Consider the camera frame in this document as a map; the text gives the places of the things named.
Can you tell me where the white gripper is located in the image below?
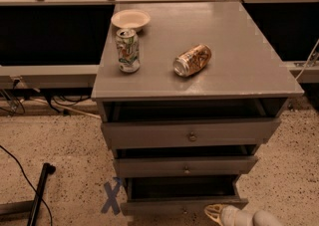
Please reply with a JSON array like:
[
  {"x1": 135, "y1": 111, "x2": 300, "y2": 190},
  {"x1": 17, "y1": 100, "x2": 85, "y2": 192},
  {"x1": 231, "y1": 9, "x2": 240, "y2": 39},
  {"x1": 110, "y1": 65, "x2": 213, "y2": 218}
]
[{"x1": 204, "y1": 204, "x2": 253, "y2": 226}]

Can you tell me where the grey bottom drawer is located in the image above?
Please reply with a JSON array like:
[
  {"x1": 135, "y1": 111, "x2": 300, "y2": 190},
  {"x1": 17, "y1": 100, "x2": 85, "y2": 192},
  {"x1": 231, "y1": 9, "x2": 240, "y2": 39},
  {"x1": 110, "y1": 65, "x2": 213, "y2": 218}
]
[{"x1": 121, "y1": 175, "x2": 248, "y2": 216}]

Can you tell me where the grey drawer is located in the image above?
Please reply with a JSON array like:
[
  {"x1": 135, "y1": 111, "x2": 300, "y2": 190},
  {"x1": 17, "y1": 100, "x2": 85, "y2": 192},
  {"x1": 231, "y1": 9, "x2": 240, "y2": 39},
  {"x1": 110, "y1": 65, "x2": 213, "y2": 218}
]
[
  {"x1": 114, "y1": 156, "x2": 257, "y2": 178},
  {"x1": 121, "y1": 175, "x2": 248, "y2": 216},
  {"x1": 102, "y1": 117, "x2": 280, "y2": 150}
]

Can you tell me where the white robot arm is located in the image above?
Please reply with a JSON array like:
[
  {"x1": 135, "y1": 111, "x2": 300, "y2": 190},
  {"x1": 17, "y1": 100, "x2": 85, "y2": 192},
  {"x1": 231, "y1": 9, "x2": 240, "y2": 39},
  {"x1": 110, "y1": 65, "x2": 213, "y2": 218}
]
[{"x1": 204, "y1": 204, "x2": 283, "y2": 226}]

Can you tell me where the grey middle drawer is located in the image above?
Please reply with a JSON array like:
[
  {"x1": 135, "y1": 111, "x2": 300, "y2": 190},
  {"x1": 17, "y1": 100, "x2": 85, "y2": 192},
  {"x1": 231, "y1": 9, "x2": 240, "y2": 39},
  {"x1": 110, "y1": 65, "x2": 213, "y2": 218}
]
[{"x1": 114, "y1": 156, "x2": 257, "y2": 178}]

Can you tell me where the grey top drawer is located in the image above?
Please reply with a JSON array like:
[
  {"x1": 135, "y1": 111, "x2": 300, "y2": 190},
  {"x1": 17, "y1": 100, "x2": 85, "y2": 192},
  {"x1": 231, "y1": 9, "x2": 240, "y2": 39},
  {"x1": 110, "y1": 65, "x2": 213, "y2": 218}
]
[{"x1": 102, "y1": 117, "x2": 280, "y2": 150}]

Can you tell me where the grey wooden drawer cabinet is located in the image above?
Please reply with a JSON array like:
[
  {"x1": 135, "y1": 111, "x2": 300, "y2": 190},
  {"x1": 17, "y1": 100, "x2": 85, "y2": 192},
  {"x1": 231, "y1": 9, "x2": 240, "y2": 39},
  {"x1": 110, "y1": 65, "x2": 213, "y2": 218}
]
[{"x1": 91, "y1": 1, "x2": 305, "y2": 184}]

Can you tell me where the blue tape cross mark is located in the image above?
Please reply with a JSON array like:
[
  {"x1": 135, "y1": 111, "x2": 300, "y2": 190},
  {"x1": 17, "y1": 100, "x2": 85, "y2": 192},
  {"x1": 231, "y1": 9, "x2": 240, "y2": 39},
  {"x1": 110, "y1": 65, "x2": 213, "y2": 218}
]
[{"x1": 101, "y1": 177, "x2": 122, "y2": 215}]

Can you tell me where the lying gold soda can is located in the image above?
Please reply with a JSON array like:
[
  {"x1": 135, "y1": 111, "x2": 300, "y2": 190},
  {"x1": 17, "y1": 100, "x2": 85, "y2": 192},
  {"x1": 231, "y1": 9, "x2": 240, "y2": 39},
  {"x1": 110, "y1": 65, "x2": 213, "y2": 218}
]
[{"x1": 173, "y1": 44, "x2": 211, "y2": 77}]

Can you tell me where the black metal stand leg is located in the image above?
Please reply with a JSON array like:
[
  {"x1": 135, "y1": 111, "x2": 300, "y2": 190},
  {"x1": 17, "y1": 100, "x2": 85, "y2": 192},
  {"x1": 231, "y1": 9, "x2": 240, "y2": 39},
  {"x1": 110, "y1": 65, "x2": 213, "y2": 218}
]
[{"x1": 0, "y1": 163, "x2": 56, "y2": 226}]

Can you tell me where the upright white green can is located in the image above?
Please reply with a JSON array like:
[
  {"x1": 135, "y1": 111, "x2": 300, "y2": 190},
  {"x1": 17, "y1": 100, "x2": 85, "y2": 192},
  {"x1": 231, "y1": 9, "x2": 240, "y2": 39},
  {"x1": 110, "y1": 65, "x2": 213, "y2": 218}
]
[{"x1": 116, "y1": 29, "x2": 140, "y2": 73}]

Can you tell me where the white shallow bowl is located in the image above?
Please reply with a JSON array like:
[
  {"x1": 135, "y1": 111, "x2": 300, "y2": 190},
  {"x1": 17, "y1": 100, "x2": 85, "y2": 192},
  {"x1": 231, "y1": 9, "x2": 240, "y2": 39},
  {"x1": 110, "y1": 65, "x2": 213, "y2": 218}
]
[{"x1": 111, "y1": 9, "x2": 151, "y2": 32}]

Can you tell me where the white cable at right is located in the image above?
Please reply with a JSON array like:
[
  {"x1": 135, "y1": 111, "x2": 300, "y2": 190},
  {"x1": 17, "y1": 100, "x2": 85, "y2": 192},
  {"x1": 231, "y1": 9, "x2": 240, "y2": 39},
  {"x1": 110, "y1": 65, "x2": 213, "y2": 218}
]
[{"x1": 294, "y1": 39, "x2": 319, "y2": 82}]

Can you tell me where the black floor cable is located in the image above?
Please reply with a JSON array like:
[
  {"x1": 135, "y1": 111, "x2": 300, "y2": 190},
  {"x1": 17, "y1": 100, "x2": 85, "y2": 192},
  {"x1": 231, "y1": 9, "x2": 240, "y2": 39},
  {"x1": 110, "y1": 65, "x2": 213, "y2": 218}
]
[{"x1": 0, "y1": 143, "x2": 54, "y2": 226}]

